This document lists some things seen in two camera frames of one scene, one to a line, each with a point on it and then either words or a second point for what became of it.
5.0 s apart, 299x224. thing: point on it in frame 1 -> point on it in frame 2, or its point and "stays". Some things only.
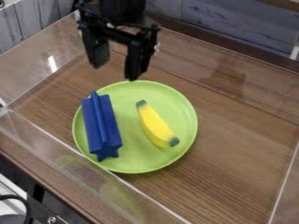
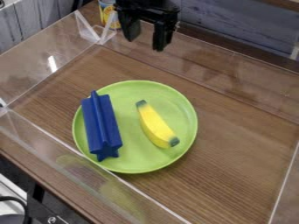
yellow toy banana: [157, 130] stays
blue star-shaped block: [103, 136] stays
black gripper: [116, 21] -> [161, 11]
